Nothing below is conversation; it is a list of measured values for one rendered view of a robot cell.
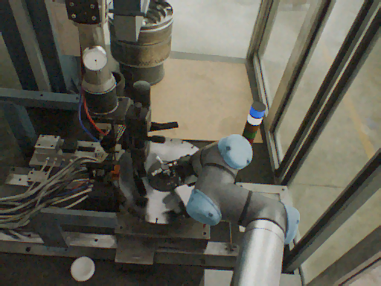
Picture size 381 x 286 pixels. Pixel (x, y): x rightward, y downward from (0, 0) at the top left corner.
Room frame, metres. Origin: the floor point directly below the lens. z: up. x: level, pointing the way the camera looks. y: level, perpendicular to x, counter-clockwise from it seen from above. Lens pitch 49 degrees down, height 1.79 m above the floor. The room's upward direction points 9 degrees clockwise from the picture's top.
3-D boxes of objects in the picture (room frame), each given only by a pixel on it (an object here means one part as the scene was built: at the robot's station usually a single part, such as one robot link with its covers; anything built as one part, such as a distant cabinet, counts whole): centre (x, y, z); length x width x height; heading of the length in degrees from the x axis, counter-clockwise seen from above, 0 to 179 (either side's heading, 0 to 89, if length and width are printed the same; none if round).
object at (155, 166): (0.57, 0.07, 0.96); 0.11 x 0.11 x 0.03
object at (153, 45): (1.32, 0.32, 0.93); 0.31 x 0.31 x 0.36
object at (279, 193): (0.54, -0.27, 0.82); 0.18 x 0.18 x 0.15; 5
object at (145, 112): (0.53, 0.14, 1.17); 0.06 x 0.05 x 0.20; 86
